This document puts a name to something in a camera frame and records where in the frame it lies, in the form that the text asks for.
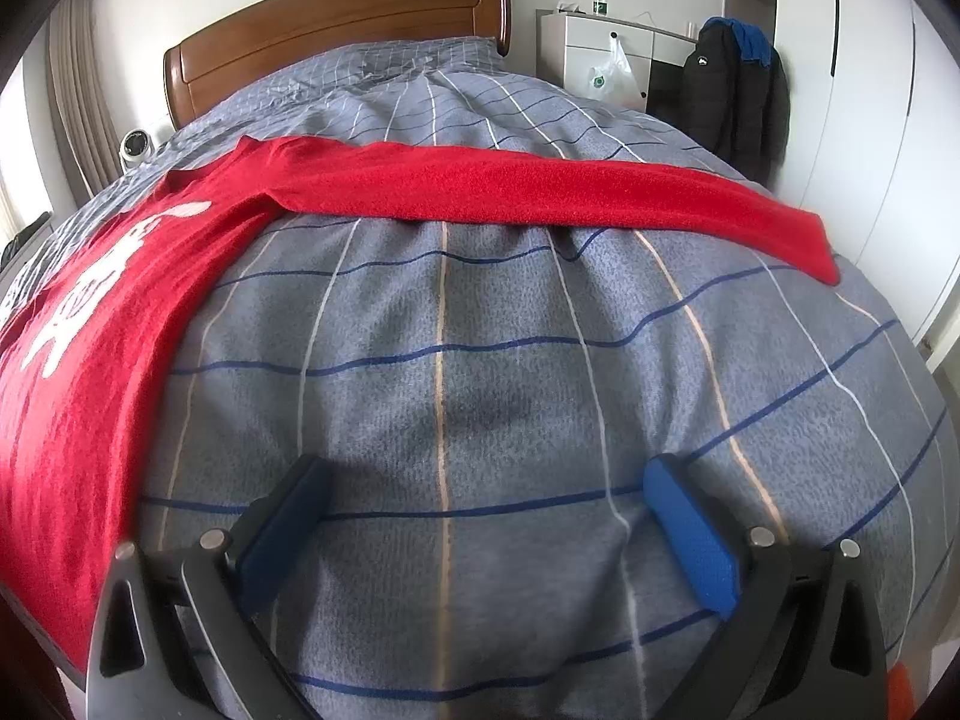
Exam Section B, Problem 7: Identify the blue garment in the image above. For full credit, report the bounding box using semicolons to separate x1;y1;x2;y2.
703;15;777;68

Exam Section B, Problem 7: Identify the bed with grey checked duvet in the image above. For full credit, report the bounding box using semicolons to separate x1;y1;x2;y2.
0;36;960;720

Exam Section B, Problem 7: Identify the white dresser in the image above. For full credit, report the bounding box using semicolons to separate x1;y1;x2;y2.
536;7;702;117

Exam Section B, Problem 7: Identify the beige curtain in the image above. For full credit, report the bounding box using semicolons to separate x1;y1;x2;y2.
46;0;125;200

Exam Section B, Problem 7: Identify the wooden headboard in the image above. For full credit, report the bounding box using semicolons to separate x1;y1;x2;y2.
163;0;512;132

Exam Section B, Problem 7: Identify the black jacket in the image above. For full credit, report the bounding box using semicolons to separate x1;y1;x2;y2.
681;19;792;185

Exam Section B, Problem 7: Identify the small white fan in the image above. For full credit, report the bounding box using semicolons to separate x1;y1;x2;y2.
118;131;160;168

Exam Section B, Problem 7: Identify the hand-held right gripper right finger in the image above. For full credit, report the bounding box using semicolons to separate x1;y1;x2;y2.
643;454;890;720

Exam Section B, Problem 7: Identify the white wardrobe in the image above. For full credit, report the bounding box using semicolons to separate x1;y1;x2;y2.
720;0;960;361

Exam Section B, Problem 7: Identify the red sweater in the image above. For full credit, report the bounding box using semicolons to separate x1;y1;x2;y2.
0;135;842;672

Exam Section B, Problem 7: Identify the white plastic bag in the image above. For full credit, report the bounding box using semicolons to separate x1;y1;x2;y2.
586;34;642;102

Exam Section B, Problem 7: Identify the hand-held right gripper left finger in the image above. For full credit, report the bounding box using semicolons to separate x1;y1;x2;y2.
86;454;335;720

